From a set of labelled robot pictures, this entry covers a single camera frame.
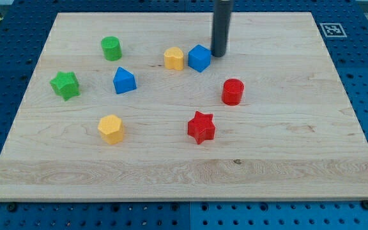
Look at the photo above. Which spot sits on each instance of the light wooden board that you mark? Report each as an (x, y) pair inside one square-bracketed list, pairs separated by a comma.
[(293, 137)]

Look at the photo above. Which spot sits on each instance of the red star block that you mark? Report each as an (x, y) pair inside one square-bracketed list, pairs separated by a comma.
[(201, 127)]

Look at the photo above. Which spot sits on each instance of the red cylinder block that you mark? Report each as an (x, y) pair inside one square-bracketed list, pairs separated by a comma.
[(232, 92)]

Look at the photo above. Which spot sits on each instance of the yellow heart block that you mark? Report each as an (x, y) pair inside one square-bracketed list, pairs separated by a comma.
[(174, 58)]

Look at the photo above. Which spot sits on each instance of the blue cube block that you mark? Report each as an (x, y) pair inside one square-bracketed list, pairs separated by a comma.
[(199, 58)]

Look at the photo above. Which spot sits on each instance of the blue triangular prism block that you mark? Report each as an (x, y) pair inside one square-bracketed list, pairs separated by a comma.
[(124, 81)]

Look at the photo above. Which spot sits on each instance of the yellow hexagon block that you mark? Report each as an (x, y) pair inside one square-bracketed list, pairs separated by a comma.
[(111, 129)]

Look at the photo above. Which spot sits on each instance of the green cylinder block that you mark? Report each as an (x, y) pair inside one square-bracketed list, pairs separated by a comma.
[(111, 48)]

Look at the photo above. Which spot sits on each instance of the green star block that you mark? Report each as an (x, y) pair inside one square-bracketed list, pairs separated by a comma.
[(66, 85)]

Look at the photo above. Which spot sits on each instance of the white fiducial marker tag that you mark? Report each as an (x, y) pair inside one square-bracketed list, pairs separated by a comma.
[(333, 30)]

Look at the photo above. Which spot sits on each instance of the black screw bottom left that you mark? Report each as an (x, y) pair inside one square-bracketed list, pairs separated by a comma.
[(11, 207)]

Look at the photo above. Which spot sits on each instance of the black screw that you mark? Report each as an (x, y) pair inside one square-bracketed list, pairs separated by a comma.
[(364, 204), (11, 207)]

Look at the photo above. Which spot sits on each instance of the black screw bottom right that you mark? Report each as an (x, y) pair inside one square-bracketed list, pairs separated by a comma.
[(364, 204)]

